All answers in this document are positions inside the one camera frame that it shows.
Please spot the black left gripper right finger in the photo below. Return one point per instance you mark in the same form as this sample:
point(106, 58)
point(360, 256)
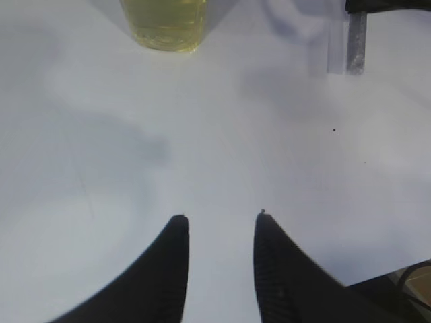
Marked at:
point(291, 287)

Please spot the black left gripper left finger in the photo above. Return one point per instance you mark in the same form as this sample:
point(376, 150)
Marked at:
point(152, 289)

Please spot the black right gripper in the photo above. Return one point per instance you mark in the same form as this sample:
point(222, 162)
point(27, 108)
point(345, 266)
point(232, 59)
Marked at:
point(377, 6)

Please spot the silver glitter pen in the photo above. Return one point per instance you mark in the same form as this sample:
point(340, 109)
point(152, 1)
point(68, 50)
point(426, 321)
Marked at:
point(356, 43)

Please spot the yellow tea bottle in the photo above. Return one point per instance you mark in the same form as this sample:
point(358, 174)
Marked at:
point(166, 25)

